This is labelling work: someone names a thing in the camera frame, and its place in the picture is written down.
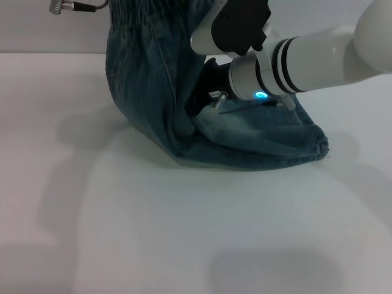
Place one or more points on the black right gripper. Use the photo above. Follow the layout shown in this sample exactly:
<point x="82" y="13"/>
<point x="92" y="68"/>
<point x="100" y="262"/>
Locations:
<point x="211" y="82"/>

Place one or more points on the blue denim shorts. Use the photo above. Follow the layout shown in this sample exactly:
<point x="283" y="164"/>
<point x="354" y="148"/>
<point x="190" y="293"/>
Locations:
<point x="147" y="92"/>

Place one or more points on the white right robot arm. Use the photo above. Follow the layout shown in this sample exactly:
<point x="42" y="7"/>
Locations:
<point x="312" y="61"/>

